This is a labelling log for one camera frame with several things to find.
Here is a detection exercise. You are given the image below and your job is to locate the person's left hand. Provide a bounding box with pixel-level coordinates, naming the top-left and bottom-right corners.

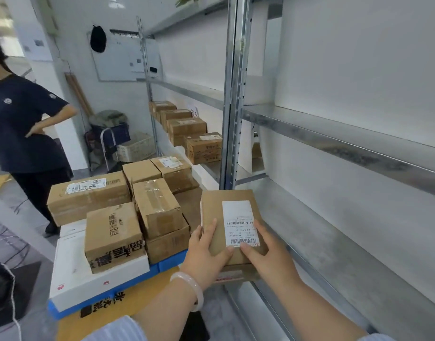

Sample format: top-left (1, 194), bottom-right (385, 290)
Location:
top-left (180, 218), bottom-right (235, 292)

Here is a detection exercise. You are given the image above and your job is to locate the white box with red logo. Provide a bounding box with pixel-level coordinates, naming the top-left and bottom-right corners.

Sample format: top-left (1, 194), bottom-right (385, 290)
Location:
top-left (48, 230), bottom-right (151, 313)
top-left (59, 218), bottom-right (87, 238)

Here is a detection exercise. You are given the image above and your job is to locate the bundle of wooden poles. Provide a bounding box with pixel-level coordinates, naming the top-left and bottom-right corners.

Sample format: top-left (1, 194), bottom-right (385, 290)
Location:
top-left (65, 72), bottom-right (94, 117)

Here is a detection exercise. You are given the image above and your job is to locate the blue tray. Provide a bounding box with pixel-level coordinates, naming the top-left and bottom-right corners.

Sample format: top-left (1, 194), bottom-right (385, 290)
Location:
top-left (48, 249), bottom-right (189, 321)

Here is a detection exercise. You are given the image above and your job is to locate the translucent white bangle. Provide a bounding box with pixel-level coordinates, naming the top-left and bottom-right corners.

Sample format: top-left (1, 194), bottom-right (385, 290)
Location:
top-left (169, 271), bottom-right (205, 313)

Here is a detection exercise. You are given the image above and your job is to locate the whiteboard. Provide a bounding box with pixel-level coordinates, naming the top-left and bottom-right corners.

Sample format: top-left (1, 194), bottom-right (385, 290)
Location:
top-left (86, 31), bottom-right (164, 82)

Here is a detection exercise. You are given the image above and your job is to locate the navy plastic crate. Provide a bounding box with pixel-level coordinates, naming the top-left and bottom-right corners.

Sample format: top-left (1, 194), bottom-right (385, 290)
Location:
top-left (91, 122), bottom-right (131, 148)

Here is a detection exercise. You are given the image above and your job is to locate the wide box with handwritten label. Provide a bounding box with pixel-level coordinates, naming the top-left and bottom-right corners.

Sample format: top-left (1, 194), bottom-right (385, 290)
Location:
top-left (47, 170), bottom-right (132, 227)

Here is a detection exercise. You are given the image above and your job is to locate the camouflage bag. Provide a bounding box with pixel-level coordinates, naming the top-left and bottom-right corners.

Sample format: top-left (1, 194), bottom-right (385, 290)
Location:
top-left (89, 109), bottom-right (128, 129)

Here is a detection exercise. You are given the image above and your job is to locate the printed cardboard box with label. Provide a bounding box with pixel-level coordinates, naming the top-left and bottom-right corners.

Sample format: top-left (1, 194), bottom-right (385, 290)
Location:
top-left (166, 117), bottom-right (207, 147)
top-left (183, 132), bottom-right (224, 166)
top-left (160, 109), bottom-right (192, 132)
top-left (149, 100), bottom-right (177, 121)

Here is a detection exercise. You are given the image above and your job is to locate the small box with black print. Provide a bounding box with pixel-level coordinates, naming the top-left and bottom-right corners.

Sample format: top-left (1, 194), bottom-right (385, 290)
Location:
top-left (84, 202), bottom-right (146, 275)

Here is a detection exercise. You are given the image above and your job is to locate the brown box with label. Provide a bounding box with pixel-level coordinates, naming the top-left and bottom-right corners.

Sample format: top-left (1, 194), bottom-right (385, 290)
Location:
top-left (145, 218), bottom-right (191, 265)

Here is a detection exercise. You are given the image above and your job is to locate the person's right forearm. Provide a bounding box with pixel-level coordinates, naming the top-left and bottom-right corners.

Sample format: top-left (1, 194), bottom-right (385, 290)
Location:
top-left (274, 280), bottom-right (367, 341)

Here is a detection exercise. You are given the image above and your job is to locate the small plain cardboard box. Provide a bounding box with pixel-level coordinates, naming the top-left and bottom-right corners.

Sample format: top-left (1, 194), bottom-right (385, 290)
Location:
top-left (122, 159), bottom-right (163, 190)

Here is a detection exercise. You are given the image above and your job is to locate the box with barcode label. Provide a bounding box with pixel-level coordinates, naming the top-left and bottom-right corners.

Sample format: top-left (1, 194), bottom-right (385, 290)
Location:
top-left (200, 189), bottom-right (269, 284)

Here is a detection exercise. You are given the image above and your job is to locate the clear tape cardboard box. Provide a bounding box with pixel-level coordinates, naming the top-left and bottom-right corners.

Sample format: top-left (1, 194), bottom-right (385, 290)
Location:
top-left (132, 178), bottom-right (185, 240)

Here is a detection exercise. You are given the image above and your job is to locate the black platform trolley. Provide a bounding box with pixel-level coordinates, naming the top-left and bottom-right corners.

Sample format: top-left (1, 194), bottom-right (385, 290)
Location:
top-left (99, 126), bottom-right (124, 173)

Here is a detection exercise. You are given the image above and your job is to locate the light blue striped shirt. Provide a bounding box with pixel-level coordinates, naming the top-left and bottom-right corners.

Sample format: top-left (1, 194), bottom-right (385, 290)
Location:
top-left (81, 315), bottom-right (395, 341)

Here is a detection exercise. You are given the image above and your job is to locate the black cap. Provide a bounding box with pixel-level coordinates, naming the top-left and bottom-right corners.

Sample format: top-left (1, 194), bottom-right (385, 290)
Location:
top-left (90, 25), bottom-right (107, 54)

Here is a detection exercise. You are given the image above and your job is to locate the white floor cable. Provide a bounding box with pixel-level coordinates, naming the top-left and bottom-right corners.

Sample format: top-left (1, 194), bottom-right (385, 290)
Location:
top-left (1, 262), bottom-right (23, 341)

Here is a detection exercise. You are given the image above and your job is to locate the person's right hand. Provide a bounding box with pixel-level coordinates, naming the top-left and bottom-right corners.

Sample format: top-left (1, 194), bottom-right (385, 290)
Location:
top-left (240, 219), bottom-right (304, 294)

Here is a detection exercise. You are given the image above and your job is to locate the cream plastic crate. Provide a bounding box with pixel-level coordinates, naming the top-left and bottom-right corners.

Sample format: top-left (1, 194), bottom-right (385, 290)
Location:
top-left (112, 133), bottom-right (157, 163)

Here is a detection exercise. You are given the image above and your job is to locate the low wooden table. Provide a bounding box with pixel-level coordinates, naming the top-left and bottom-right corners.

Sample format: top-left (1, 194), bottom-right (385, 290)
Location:
top-left (56, 268), bottom-right (211, 341)

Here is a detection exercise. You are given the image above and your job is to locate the person's left forearm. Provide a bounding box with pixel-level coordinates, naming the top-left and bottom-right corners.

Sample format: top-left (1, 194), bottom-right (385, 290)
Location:
top-left (132, 278), bottom-right (204, 341)

